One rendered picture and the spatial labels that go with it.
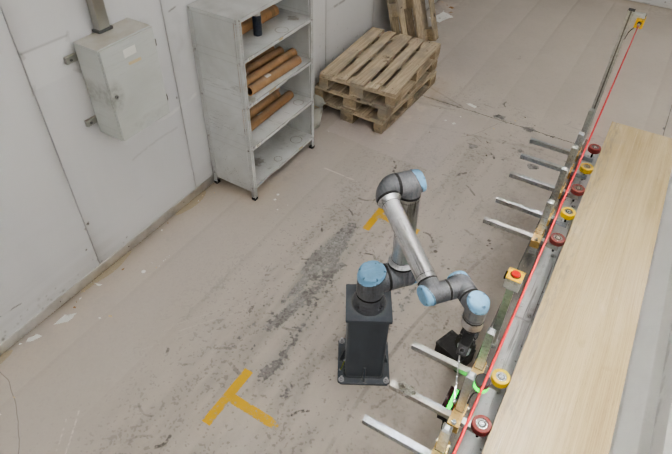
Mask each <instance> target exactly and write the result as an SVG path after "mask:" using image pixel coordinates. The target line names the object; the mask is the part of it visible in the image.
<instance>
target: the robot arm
mask: <svg viewBox="0 0 672 454"><path fill-rule="evenodd" d="M426 189H427V183H426V179H425V177H424V175H423V173H422V172H421V170H419V169H410V170H407V171H402V172H397V173H392V174H389V175H387V176H385V177H384V178H383V179H382V180H381V182H380V183H379V185H378V187H377V189H376V195H375V198H376V202H377V205H378V207H379V208H381V209H383V210H384V212H385V214H386V216H387V219H388V221H389V223H390V225H391V227H392V229H393V232H394V240H393V252H392V254H391V255H390V256H389V258H388V262H387V263H383V264H382V263H380V262H379V261H375V260H370V261H367V262H364V263H363V264H362V265H361V266H360V267H359V269H358V273H357V286H356V291H355V293H354V294H353V296H352V306H353V308H354V309H355V310H356V311H357V312H358V313H359V314H361V315H364V316H376V315H378V314H380V313H381V312H382V311H383V310H384V309H385V306H386V297H385V295H384V292H387V291H391V290H395V289H398V288H402V287H406V286H410V285H413V284H415V283H417V285H418V287H417V295H418V298H419V300H420V302H421V303H422V304H423V305H424V306H427V307H428V306H434V305H436V304H440V303H443V302H447V301H450V300H455V299H458V300H459V301H460V303H461V304H462V306H463V308H464V312H463V314H462V315H461V316H463V317H462V321H461V324H462V326H463V328H462V330H461V331H460V334H459V335H458V336H456V339H455V346H456V348H457V349H456V354H458V355H460V356H462V357H466V356H467V355H469V354H471V353H473V352H474V351H475V348H476V345H475V342H476V341H475V340H476V339H477V338H478V336H479V333H480V331H481V330H482V328H483V325H484V322H485V318H486V315H487V312H488V310H489V307H490V300H489V297H488V296H487V295H486V294H485V293H484V292H482V291H479V290H478V289H477V287H476V286H475V285H474V283H473V282H472V280H471V278H470V276H468V275H467V273H466V272H464V271H455V272H453V273H451V274H450V275H449V276H448V277H447V279H444V280H440V281H439V279H438V277H437V275H436V274H435V272H434V270H433V268H432V266H431V264H430V262H429V260H428V258H427V256H426V254H425V252H424V250H423V248H422V245H421V243H420V241H419V239H418V237H417V235H416V228H417V219H418V210H419V202H420V197H421V192H424V191H426Z"/></svg>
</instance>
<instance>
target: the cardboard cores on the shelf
mask: <svg viewBox="0 0 672 454"><path fill-rule="evenodd" d="M260 14H261V22H262V24H263V23H264V22H266V21H268V20H270V19H271V18H273V17H275V16H277V15H278V14H279V9H278V7H277V6H276V5H272V6H270V7H268V8H267V9H265V10H263V11H261V12H260ZM241 27H242V35H243V34H245V33H246V32H248V31H250V30H252V29H253V23H252V17H250V18H249V19H247V20H245V21H243V22H241ZM301 62H302V60H301V57H300V56H298V55H297V51H296V49H294V48H290V49H289V50H287V51H286V52H284V49H283V48H282V47H280V46H278V47H277V48H274V46H272V47H271V48H269V49H268V50H266V51H264V52H263V53H261V54H260V55H258V56H257V57H255V58H254V59H252V60H250V61H249V62H247V63H246V64H245V69H246V79H247V89H248V95H249V96H252V95H254V94H255V93H257V92H258V91H260V90H261V89H263V88H264V87H266V86H267V85H269V84H270V83H272V82H274V81H275V80H277V79H278V78H280V77H281V76H283V75H284V74H286V73H287V72H289V71H290V70H292V69H293V68H295V67H296V66H298V65H299V64H301ZM279 89H280V88H277V89H276V90H275V91H273V92H272V93H271V94H269V95H268V96H266V97H265V98H264V99H262V100H261V101H260V102H258V103H257V104H255V105H254V106H253V107H251V108H250V109H249V110H250V120H251V131H253V130H254V129H255V128H257V127H258V126H259V125H260V124H261V123H263V122H264V121H265V120H266V119H268V118H269V117H270V116H271V115H273V114H274V113H275V112H276V111H277V110H279V109H280V108H281V107H282V106H284V105H285V104H286V103H287V102H289V101H290V100H291V99H292V98H293V97H294V94H293V92H292V91H290V90H288V91H287V92H285V93H284V94H283V95H281V94H280V92H279Z"/></svg>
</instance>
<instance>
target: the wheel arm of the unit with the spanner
mask: <svg viewBox="0 0 672 454"><path fill-rule="evenodd" d="M397 388H399V386H398V383H397V382H395V381H393V380H392V381H391V382H390V384H389V389H391V390H392V391H394V392H396V393H398V392H397V391H396V389H397ZM398 394H399V393H398ZM405 397H406V398H408V399H410V400H411V401H413V402H415V403H417V404H419V405H421V406H423V407H425V408H427V409H428V410H430V411H432V412H434V413H436V414H438V415H440V416H442V417H444V418H446V419H447V420H448V419H449V417H450V415H451V413H452V411H451V410H449V409H447V408H445V407H444V406H442V405H440V404H438V403H436V402H434V401H432V400H430V399H428V398H426V397H424V396H422V395H420V394H418V393H417V392H416V394H415V395H412V396H408V395H407V396H405ZM466 421H467V418H465V417H463V419H462V422H461V424H460V426H461V427H463V428H464V426H465V423H466ZM471 422H472V421H470V422H469V424H468V427H467V429H466V430H468V431H470V432H471V433H473V434H475V433H474V432H473V431H472V429H471ZM475 435H476V434H475Z"/></svg>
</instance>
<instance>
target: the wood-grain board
mask: <svg viewBox="0 0 672 454"><path fill-rule="evenodd" d="M671 170H672V138H669V137H665V136H662V135H658V134H655V133H651V132H648V131H644V130H641V129H637V128H634V127H630V126H627V125H623V124H620V123H616V122H613V121H612V123H611V126H610V128H609V131H608V133H607V136H606V138H605V141H604V143H603V146H602V149H601V151H600V154H599V156H598V159H597V161H596V164H595V166H594V169H593V171H592V174H591V176H590V179H589V182H588V184H587V187H586V189H585V192H584V194H583V197H582V199H581V202H580V204H579V207H578V209H577V212H576V215H575V217H574V220H573V222H572V225H571V227H570V230H569V232H568V235H567V237H566V240H565V243H564V245H563V248H562V250H561V253H560V255H559V258H558V260H557V263H556V265H555V268H554V270H553V273H552V276H551V278H550V281H549V283H548V286H547V288H546V291H545V293H544V296H543V298H542V301H541V303H540V306H539V309H538V311H537V314H536V316H535V319H534V321H533V324H532V326H531V329H530V331H529V334H528V337H527V339H526V342H525V344H524V347H523V349H522V352H521V354H520V357H519V359H518V362H517V364H516V367H515V370H514V372H513V375H512V377H511V380H510V382H509V385H508V387H507V390H506V392H505V395H504V397H503V400H502V403H501V405H500V408H499V410H498V413H497V415H496V418H495V420H494V423H493V425H492V428H491V431H490V433H489V436H488V438H487V441H486V443H485V446H484V448H483V451H482V453H481V454H609V451H610V446H611V442H612V437H613V433H614V428H615V424H616V419H617V415H618V410H619V405H620V401H621V396H622V392H623V387H624V383H625V378H626V374H627V369H628V365H629V360H630V356H631V351H632V347H633V342H634V338H635V333H636V328H637V324H638V319H639V315H640V310H641V306H642V301H643V297H644V292H645V288H646V283H647V279H648V274H649V270H650V265H651V260H652V256H653V251H654V247H655V242H656V238H657V233H658V229H659V224H660V220H661V215H662V211H663V206H664V202H665V197H666V192H667V188H668V183H669V179H670V174H671Z"/></svg>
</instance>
